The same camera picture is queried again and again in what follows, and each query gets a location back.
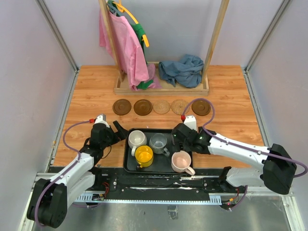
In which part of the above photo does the grey mug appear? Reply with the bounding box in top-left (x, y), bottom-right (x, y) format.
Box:
top-left (149, 133), bottom-right (170, 157)

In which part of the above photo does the yellow clothes hanger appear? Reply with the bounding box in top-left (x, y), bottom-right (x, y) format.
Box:
top-left (113, 1), bottom-right (150, 48)

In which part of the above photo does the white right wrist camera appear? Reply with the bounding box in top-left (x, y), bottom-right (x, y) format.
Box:
top-left (183, 115), bottom-right (197, 131)

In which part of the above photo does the black plastic tray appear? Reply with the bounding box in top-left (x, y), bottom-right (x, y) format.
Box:
top-left (123, 128), bottom-right (188, 176)

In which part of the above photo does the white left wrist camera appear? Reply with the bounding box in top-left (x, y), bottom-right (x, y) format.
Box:
top-left (94, 114), bottom-right (110, 128)

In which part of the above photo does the pink shirt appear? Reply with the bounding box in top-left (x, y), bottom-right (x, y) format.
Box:
top-left (109, 13), bottom-right (162, 90)

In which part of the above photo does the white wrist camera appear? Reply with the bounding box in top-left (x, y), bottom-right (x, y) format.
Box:
top-left (94, 114), bottom-right (110, 128)
top-left (183, 115), bottom-right (197, 131)

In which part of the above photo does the brown wooden coaster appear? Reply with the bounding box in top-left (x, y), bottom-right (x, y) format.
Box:
top-left (113, 99), bottom-right (131, 116)
top-left (192, 99), bottom-right (211, 116)
top-left (134, 99), bottom-right (153, 116)

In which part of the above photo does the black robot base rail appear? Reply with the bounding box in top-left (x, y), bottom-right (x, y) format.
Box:
top-left (47, 167), bottom-right (256, 200)

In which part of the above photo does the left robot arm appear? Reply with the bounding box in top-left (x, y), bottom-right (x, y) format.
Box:
top-left (26, 118), bottom-right (128, 228)

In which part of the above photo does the woven rattan coaster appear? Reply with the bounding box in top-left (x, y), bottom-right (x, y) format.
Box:
top-left (153, 100), bottom-right (170, 115)
top-left (170, 99), bottom-right (188, 115)

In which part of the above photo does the green garment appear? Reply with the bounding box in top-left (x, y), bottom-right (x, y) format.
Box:
top-left (107, 0), bottom-right (155, 90)

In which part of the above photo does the wooden clothes rack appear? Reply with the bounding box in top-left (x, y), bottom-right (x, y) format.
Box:
top-left (99, 0), bottom-right (229, 96)

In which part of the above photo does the pink mug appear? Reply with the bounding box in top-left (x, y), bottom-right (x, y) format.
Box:
top-left (171, 151), bottom-right (195, 176)

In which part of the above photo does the white speckled mug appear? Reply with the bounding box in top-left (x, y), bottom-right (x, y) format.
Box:
top-left (128, 130), bottom-right (147, 156)

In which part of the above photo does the blue crumpled cloth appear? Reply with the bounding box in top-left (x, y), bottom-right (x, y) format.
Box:
top-left (158, 54), bottom-right (204, 89)

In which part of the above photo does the yellow mug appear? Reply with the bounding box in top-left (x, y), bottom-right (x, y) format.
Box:
top-left (135, 145), bottom-right (154, 169)

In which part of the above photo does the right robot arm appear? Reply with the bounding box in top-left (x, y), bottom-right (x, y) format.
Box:
top-left (171, 123), bottom-right (297, 195)

